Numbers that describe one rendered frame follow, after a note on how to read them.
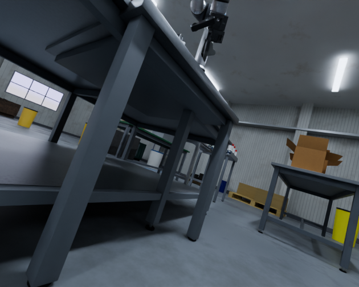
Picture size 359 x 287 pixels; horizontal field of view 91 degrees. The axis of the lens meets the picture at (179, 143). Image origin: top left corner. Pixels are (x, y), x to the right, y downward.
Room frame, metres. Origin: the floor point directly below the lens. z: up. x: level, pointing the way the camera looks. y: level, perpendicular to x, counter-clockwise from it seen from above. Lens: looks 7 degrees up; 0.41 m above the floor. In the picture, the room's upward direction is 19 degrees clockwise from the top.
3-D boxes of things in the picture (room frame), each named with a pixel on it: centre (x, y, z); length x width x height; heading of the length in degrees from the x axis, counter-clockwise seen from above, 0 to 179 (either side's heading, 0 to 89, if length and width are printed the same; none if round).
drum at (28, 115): (5.49, 4.72, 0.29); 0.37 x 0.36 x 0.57; 50
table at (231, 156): (3.48, -0.81, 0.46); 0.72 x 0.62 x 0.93; 150
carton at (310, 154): (1.97, -1.46, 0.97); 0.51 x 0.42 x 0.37; 57
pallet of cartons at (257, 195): (5.09, -2.65, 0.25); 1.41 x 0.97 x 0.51; 52
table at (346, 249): (2.58, -2.05, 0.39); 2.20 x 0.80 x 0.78; 142
